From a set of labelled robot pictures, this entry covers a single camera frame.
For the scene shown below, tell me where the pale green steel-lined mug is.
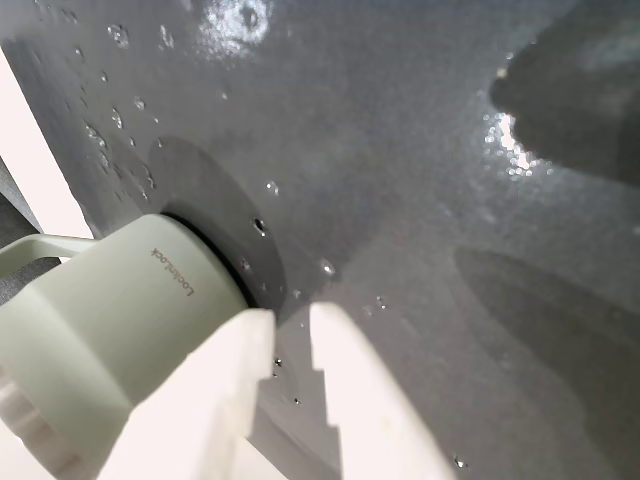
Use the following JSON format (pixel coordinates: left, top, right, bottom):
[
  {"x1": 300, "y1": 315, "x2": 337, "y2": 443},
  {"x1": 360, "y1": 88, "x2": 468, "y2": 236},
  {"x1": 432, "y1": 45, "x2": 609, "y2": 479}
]
[{"x1": 0, "y1": 213, "x2": 251, "y2": 480}]

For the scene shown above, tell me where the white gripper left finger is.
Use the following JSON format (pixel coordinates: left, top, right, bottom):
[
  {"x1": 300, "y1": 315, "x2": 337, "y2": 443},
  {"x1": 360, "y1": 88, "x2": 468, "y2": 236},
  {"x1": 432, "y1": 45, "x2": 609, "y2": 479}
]
[{"x1": 97, "y1": 307, "x2": 277, "y2": 480}]

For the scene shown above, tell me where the grey round coaster disc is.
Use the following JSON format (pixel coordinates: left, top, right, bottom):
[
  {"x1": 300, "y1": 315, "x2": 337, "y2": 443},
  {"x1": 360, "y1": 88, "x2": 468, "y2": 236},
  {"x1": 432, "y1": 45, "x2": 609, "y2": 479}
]
[{"x1": 148, "y1": 134, "x2": 289, "y2": 314}]

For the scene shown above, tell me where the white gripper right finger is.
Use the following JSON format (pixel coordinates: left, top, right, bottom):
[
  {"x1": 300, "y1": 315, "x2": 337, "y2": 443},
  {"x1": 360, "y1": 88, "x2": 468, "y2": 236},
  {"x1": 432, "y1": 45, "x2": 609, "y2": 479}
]
[{"x1": 308, "y1": 301, "x2": 457, "y2": 480}]

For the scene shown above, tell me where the dark grey table mat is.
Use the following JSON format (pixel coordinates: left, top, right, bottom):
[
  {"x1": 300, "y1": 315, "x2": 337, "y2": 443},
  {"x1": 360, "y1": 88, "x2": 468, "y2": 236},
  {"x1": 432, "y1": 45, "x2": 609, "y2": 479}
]
[{"x1": 0, "y1": 0, "x2": 640, "y2": 480}]

